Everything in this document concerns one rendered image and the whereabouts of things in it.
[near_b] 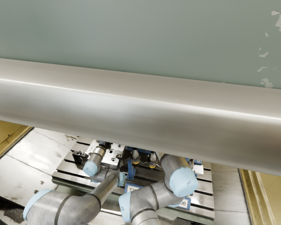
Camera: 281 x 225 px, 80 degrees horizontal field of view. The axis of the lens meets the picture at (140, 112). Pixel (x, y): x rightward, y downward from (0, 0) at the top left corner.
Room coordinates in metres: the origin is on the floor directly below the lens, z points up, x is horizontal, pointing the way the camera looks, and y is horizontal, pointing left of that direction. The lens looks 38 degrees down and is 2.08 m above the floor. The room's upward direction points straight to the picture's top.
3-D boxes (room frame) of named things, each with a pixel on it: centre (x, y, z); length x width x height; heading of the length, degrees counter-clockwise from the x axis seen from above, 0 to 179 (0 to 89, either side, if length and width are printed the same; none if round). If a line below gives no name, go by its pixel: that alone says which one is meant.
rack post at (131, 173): (0.71, 0.07, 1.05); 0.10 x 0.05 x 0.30; 166
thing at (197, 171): (0.55, -0.34, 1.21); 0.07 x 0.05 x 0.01; 166
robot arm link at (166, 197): (0.27, -0.10, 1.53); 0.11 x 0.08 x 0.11; 110
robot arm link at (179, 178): (0.27, -0.11, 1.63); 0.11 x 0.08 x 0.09; 16
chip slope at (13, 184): (1.01, 0.85, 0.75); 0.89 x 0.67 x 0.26; 166
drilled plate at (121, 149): (0.88, 0.29, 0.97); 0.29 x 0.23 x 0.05; 76
